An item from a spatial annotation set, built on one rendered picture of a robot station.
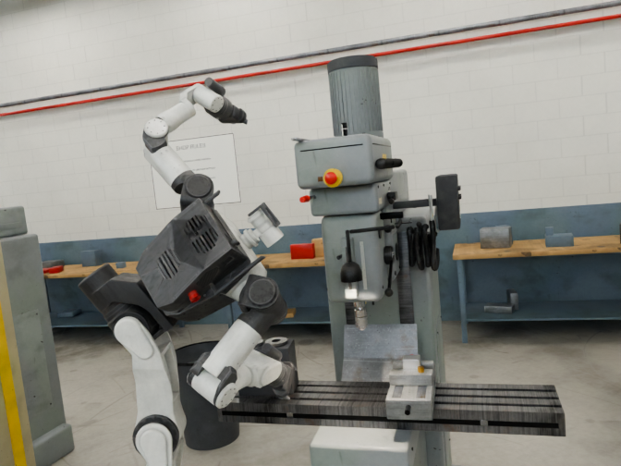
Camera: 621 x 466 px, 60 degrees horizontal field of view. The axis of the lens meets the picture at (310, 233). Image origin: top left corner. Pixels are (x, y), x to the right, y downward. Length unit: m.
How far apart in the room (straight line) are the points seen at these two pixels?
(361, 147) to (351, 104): 0.43
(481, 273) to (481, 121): 1.64
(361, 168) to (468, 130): 4.44
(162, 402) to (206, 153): 5.29
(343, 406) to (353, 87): 1.19
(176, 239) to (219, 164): 5.23
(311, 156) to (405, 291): 0.85
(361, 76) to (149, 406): 1.38
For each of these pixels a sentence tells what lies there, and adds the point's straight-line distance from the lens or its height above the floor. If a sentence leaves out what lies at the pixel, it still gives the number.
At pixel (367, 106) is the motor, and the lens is 2.14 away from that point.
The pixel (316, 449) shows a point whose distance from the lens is 2.00.
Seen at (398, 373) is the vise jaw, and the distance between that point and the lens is 2.01.
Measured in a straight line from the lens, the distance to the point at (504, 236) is 5.63.
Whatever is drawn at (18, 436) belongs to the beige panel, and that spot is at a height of 0.67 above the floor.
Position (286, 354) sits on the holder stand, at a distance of 2.13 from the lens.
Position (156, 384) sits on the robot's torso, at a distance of 1.80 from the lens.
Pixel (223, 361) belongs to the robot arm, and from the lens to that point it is 1.55.
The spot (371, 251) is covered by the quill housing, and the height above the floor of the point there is 1.49.
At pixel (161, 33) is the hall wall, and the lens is 7.32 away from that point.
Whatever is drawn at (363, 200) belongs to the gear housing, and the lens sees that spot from 1.83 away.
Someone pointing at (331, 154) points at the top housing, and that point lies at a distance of 1.76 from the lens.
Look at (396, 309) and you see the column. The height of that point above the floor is 1.16.
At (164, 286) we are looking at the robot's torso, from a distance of 1.60.
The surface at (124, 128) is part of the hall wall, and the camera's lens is 7.49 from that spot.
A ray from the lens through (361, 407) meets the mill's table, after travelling 2.04.
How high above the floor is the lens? 1.78
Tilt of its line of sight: 6 degrees down
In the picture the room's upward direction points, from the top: 6 degrees counter-clockwise
